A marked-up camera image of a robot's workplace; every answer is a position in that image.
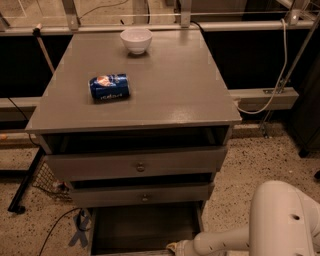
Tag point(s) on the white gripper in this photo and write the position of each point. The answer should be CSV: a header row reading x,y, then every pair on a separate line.
x,y
183,248

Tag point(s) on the grey bottom drawer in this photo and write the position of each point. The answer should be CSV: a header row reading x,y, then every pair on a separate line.
x,y
142,229

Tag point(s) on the grey drawer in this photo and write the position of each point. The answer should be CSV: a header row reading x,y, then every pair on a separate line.
x,y
98,166
139,195
142,229

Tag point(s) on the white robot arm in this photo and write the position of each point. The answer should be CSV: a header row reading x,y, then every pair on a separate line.
x,y
283,221

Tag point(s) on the grey middle drawer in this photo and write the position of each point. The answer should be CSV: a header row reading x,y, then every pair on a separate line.
x,y
139,195

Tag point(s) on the grey top drawer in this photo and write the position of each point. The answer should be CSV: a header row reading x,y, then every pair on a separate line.
x,y
98,166

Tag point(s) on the grey drawer cabinet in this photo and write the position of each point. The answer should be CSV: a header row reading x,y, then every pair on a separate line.
x,y
177,100

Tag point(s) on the blue tape cross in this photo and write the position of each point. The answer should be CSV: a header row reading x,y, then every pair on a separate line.
x,y
81,223

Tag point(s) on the white bowl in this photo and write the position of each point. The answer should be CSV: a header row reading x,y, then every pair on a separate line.
x,y
136,40

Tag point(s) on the wooden stick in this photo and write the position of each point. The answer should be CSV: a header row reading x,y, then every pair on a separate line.
x,y
37,35

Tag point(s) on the wire mesh basket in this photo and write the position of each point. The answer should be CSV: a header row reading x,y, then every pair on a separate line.
x,y
46,182

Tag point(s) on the black metal frame leg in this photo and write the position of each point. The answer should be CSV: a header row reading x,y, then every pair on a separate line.
x,y
15,206

